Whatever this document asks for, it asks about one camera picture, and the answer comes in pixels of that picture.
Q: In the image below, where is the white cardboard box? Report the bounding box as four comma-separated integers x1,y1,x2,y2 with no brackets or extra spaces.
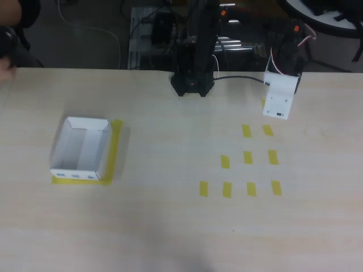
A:
50,116,111,182

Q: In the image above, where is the person's bare hand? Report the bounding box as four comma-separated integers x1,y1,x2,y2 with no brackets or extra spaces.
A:
0,59,17,83

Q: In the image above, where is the aluminium profile rack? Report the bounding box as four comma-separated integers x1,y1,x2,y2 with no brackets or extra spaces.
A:
128,7,269,70

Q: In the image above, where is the round white table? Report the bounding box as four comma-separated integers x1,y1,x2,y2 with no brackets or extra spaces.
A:
273,0,363,73

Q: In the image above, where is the black bag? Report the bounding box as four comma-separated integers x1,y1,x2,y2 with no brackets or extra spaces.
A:
300,0,363,26

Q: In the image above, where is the long yellow tape strip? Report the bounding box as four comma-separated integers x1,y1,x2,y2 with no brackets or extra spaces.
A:
52,175,114,187
99,118,124,187

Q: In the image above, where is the person in dark clothing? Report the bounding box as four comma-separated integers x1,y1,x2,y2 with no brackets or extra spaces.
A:
0,0,45,69

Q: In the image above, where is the white gripper servo cable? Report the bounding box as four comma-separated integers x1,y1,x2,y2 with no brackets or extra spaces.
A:
268,24,318,77

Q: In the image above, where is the white gripper camera mount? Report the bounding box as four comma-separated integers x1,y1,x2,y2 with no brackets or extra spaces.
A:
262,71,301,120

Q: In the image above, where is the black camera cable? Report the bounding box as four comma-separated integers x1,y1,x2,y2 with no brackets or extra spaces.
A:
213,75,265,84

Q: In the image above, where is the white arm servo cable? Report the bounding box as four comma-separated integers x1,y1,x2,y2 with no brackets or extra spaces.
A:
211,54,221,79

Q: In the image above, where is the white floor cable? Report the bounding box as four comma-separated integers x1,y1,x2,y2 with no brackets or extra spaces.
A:
56,0,123,69

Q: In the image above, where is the black floor cable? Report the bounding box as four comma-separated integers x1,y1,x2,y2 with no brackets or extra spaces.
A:
120,0,134,20

